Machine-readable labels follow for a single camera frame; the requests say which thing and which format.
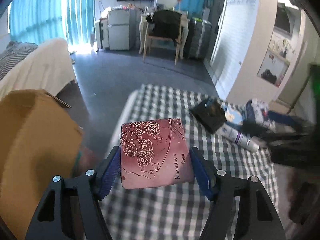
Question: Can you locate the blue floral tissue pack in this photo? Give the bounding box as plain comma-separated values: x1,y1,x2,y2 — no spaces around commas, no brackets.
222,104,244,126

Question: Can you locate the white lotion tube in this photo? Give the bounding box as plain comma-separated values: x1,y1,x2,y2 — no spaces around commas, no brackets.
217,124,259,152

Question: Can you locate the checkered tablecloth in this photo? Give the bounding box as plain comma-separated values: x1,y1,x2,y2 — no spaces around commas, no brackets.
101,85,278,239

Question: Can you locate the black glossy box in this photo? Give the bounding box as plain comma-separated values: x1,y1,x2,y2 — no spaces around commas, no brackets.
189,98,227,134

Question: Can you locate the cardboard box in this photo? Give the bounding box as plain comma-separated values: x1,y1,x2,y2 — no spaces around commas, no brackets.
1,90,82,239

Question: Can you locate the black suitcase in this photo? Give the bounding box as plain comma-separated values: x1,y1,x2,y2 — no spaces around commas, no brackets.
184,17,212,60

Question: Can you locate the bed with beige cover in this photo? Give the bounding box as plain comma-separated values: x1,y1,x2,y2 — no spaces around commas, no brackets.
1,38,76,98

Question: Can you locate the wooden chair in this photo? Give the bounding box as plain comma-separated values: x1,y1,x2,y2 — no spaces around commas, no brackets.
143,17,185,67

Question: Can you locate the white drawer cabinet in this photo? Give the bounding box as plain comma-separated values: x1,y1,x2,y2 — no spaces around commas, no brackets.
95,18,109,50

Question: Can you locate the white mini fridge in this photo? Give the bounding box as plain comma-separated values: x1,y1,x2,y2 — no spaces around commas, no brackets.
108,9,136,50

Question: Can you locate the white dressing table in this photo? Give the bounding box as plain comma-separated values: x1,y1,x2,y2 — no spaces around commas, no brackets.
139,14,190,59

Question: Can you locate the black backpack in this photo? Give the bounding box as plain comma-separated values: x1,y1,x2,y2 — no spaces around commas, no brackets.
146,10,182,43

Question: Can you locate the blue curtain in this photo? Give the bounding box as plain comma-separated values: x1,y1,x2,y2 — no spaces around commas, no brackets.
9,0,94,46

